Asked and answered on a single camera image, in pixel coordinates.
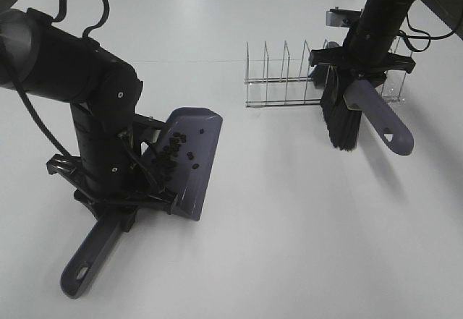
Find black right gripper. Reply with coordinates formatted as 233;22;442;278
309;20;415;88

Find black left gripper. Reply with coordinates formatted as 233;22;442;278
46;104;176;231

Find purple hand brush black bristles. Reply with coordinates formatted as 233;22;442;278
311;41;414;156

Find pile of coffee beans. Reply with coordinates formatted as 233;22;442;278
150;130;201;184

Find purple plastic dustpan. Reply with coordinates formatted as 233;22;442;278
47;107;222;299

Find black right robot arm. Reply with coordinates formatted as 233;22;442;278
309;0;416;87

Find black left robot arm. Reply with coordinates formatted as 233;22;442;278
1;9;177;217

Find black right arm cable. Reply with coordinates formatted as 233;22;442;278
396;0;463;54

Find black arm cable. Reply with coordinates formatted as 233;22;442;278
0;0;111;161
396;0;463;54

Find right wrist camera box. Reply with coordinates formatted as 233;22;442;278
325;7;362;27

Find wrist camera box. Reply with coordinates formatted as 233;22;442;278
325;7;362;27
133;114;166;143

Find chrome wire dish rack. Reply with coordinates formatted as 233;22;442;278
244;38;406;109

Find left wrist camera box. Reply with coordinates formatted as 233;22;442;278
133;114;166;143

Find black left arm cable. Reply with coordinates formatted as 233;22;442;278
0;0;111;161

